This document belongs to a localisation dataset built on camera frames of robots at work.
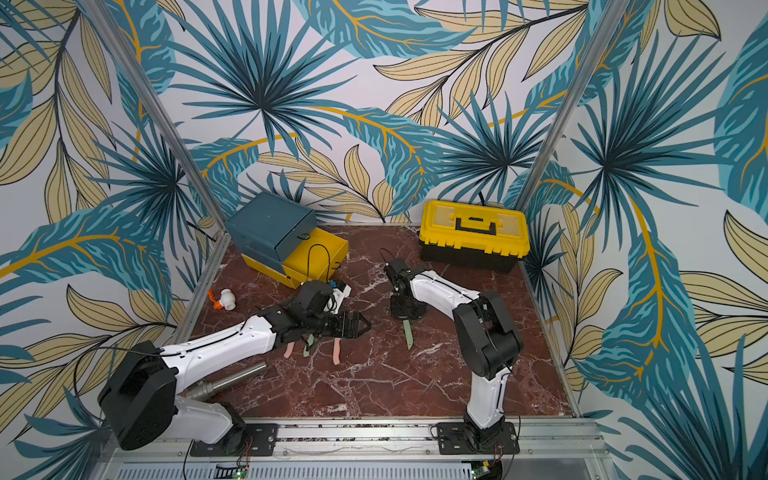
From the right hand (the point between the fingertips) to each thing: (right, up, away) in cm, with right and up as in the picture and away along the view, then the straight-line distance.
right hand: (404, 315), depth 93 cm
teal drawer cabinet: (-40, +26, -5) cm, 48 cm away
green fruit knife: (+1, -6, -3) cm, 7 cm away
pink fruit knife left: (-25, 0, -33) cm, 41 cm away
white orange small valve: (-57, +4, +2) cm, 57 cm away
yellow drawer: (-28, +16, +4) cm, 33 cm away
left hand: (-13, -1, -13) cm, 19 cm away
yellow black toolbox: (+25, +25, +3) cm, 35 cm away
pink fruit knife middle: (-20, -10, -6) cm, 23 cm away
